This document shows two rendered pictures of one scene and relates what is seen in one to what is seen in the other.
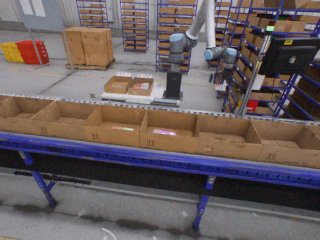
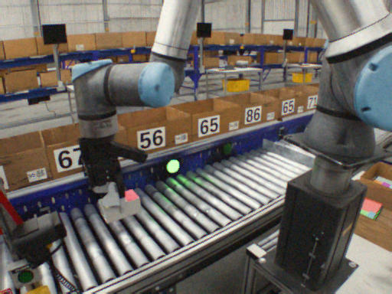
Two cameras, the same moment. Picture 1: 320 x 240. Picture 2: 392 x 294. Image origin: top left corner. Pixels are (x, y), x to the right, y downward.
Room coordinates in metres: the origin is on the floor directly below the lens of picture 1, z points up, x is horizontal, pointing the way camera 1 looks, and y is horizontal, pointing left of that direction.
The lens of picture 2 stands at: (2.29, -0.86, 1.45)
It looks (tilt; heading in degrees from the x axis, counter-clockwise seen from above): 22 degrees down; 138
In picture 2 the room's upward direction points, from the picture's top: 1 degrees counter-clockwise
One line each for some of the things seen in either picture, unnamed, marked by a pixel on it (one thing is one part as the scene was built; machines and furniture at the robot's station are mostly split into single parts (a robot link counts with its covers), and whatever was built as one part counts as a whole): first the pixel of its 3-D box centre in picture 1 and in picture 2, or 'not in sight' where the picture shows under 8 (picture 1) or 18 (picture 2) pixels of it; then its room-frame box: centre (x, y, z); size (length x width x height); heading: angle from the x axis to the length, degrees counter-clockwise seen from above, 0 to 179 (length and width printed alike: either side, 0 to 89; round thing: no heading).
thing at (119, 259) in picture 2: not in sight; (104, 236); (1.42, -0.59, 0.72); 0.52 x 0.05 x 0.05; 174
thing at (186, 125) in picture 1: (170, 131); (149, 129); (1.02, -0.08, 0.96); 0.39 x 0.29 x 0.17; 84
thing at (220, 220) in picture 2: not in sight; (194, 200); (1.47, -0.14, 0.72); 0.52 x 0.05 x 0.05; 174
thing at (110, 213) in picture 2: (220, 87); (119, 205); (1.71, -0.62, 1.04); 0.10 x 0.06 x 0.05; 82
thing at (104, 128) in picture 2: (227, 65); (99, 125); (1.71, -0.64, 1.27); 0.10 x 0.09 x 0.05; 173
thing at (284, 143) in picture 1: (280, 143); (5, 163); (0.93, -0.86, 0.97); 0.39 x 0.29 x 0.17; 84
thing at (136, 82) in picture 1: (141, 86); (382, 215); (2.21, 0.26, 0.80); 0.38 x 0.28 x 0.10; 175
